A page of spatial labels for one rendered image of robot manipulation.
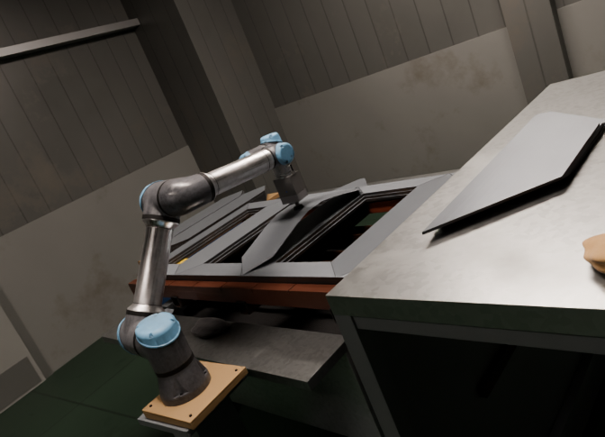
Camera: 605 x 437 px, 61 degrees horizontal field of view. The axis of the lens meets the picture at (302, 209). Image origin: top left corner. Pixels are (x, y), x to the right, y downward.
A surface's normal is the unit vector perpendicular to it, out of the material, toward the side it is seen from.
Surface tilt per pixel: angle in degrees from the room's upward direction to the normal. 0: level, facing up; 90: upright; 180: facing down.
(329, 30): 90
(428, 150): 90
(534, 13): 90
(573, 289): 0
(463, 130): 90
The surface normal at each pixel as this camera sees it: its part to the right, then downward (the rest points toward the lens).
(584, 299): -0.37, -0.89
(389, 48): -0.55, 0.44
